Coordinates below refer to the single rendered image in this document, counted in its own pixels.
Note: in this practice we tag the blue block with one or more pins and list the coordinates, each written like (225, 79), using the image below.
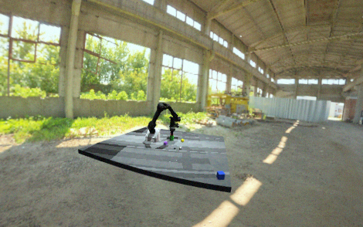
(220, 175)

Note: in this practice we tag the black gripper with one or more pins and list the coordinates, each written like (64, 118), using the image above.
(172, 129)

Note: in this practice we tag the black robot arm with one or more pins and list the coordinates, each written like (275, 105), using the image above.
(160, 108)

